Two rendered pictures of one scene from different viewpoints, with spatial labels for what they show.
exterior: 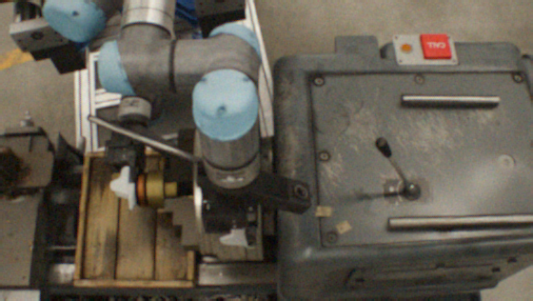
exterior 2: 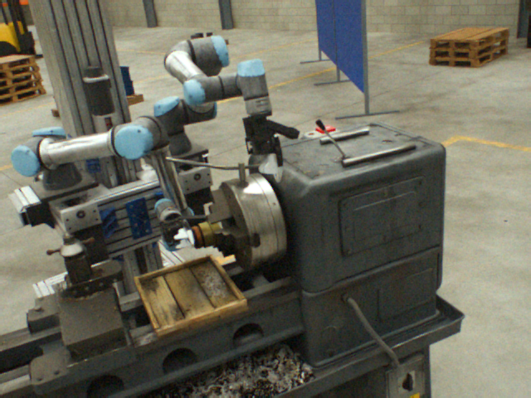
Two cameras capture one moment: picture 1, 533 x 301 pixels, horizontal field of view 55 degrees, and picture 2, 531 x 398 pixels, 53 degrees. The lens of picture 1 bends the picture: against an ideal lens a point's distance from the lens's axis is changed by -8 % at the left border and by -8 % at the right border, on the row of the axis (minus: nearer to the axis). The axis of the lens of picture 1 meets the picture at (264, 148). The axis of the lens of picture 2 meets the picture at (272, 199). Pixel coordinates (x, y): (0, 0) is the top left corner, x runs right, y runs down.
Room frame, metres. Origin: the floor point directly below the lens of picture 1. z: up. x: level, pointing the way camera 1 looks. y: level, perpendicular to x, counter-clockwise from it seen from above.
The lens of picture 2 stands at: (-1.12, 0.64, 1.89)
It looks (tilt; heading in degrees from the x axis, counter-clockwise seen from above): 24 degrees down; 337
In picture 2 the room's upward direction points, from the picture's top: 7 degrees counter-clockwise
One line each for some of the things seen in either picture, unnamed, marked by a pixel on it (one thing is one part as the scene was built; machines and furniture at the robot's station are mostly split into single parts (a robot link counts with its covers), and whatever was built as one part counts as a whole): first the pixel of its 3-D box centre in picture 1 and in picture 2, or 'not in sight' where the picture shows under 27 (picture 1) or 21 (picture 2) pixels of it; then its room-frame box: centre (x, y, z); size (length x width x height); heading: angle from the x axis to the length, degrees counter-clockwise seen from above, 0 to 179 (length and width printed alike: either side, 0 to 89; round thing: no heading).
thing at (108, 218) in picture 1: (136, 217); (187, 293); (0.43, 0.33, 0.89); 0.36 x 0.30 x 0.04; 179
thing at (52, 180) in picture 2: not in sight; (60, 171); (1.06, 0.61, 1.21); 0.15 x 0.15 x 0.10
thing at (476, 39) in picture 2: not in sight; (469, 46); (5.83, -6.22, 0.22); 1.25 x 0.86 x 0.44; 109
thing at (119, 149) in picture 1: (128, 145); (175, 228); (0.53, 0.31, 1.08); 0.12 x 0.09 x 0.08; 178
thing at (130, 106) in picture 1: (133, 113); (172, 218); (0.61, 0.30, 1.08); 0.08 x 0.05 x 0.08; 88
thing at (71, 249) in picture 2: not in sight; (70, 246); (0.51, 0.65, 1.13); 0.08 x 0.08 x 0.03
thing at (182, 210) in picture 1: (190, 228); (236, 237); (0.33, 0.16, 1.09); 0.12 x 0.11 x 0.05; 179
